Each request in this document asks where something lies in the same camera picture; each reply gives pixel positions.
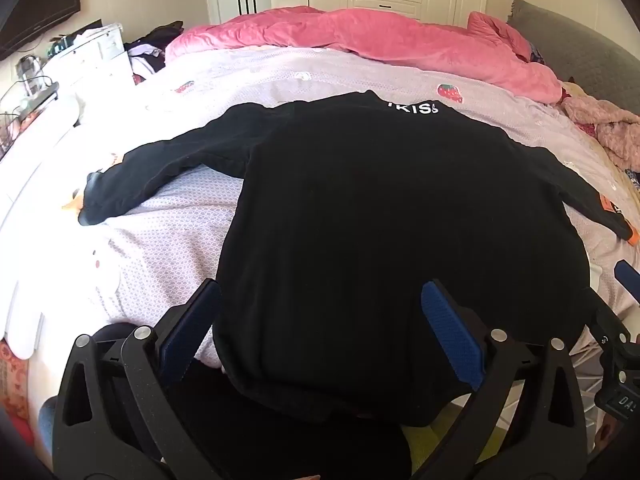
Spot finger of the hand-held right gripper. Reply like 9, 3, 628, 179
583, 293, 632, 349
614, 259, 640, 307

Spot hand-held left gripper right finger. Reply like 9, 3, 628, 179
420, 280, 601, 480

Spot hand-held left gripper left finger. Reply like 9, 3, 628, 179
51, 279, 223, 480

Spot black sweater with orange cuffs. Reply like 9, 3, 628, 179
77, 90, 639, 422

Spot pile of dark clothes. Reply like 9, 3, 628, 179
124, 20, 185, 84

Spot person's dark trousers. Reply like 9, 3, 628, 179
37, 324, 412, 480

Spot pink fluffy garment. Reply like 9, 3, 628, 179
562, 95, 640, 172

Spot red patterned rug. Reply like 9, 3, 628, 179
0, 339, 42, 453

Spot grey quilted headboard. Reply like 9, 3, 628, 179
506, 0, 640, 117

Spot grey set-top box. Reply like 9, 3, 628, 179
19, 82, 61, 112

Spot purple printed bed sheet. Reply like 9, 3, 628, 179
0, 45, 640, 411

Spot white drawer cabinet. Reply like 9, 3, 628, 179
44, 22, 135, 92

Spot pink quilt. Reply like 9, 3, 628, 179
165, 5, 564, 106

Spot clear plastic container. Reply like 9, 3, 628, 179
15, 55, 42, 82

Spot black box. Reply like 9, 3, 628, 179
66, 19, 104, 47

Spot black wall television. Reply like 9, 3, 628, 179
0, 0, 82, 61

